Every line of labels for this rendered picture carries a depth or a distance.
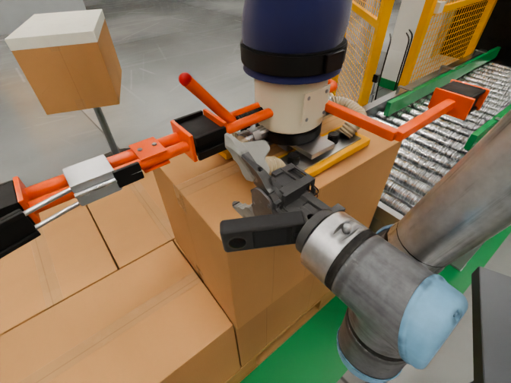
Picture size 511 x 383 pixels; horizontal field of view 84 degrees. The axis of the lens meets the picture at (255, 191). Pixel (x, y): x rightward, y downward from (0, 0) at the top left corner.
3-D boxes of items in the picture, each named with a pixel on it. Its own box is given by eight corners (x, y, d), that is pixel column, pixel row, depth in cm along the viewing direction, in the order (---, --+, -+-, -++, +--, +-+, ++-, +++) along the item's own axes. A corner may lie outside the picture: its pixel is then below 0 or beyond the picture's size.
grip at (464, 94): (443, 98, 74) (452, 78, 70) (480, 109, 69) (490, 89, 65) (426, 108, 70) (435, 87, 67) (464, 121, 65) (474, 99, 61)
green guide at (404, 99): (482, 55, 247) (487, 43, 241) (496, 58, 241) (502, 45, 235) (371, 110, 175) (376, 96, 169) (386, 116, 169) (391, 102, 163)
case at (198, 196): (295, 177, 131) (303, 93, 104) (368, 229, 108) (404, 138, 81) (176, 241, 105) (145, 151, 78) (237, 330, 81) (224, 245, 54)
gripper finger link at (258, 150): (249, 125, 47) (278, 172, 46) (218, 137, 44) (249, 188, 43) (255, 114, 44) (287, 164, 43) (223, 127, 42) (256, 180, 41)
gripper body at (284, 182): (286, 194, 51) (340, 235, 43) (247, 217, 47) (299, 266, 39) (288, 159, 45) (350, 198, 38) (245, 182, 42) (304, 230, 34)
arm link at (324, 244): (319, 297, 37) (331, 252, 30) (293, 271, 40) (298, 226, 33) (363, 260, 41) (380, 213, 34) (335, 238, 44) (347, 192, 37)
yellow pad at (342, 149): (340, 130, 83) (343, 114, 80) (369, 144, 77) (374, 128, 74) (247, 178, 68) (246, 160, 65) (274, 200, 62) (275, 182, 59)
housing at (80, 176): (112, 172, 55) (103, 153, 52) (124, 190, 51) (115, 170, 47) (72, 188, 51) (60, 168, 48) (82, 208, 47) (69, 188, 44)
